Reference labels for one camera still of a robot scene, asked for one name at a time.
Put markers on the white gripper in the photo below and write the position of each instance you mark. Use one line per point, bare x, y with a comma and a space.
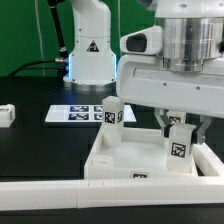
143, 81

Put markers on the white square table top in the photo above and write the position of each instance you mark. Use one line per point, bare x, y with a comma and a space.
141, 154

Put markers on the white marker base plate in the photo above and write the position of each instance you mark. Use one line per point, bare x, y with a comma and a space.
82, 113

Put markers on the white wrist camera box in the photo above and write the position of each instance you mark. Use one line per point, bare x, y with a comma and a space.
144, 42

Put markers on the white L-shaped obstacle fence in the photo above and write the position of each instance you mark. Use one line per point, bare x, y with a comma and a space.
40, 195

